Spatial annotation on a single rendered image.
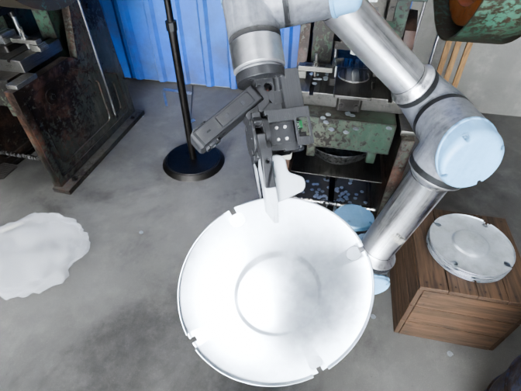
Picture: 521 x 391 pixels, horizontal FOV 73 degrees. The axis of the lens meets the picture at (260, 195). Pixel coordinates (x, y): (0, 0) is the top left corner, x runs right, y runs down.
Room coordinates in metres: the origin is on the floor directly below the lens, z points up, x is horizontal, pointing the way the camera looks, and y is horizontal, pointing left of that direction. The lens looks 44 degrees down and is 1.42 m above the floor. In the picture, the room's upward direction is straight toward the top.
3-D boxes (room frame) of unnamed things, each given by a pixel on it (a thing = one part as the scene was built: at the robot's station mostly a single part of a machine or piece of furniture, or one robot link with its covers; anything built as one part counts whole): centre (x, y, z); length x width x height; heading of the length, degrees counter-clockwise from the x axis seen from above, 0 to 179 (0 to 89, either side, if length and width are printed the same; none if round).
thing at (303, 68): (1.51, -0.23, 0.76); 0.17 x 0.06 x 0.10; 78
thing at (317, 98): (1.48, -0.40, 0.68); 0.45 x 0.30 x 0.06; 78
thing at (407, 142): (1.56, -0.69, 0.45); 0.92 x 0.12 x 0.90; 168
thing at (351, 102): (1.31, -0.36, 0.72); 0.25 x 0.14 x 0.14; 168
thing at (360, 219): (0.69, -0.27, 0.62); 0.13 x 0.12 x 0.14; 2
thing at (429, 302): (0.82, -0.77, 0.18); 0.40 x 0.38 x 0.35; 168
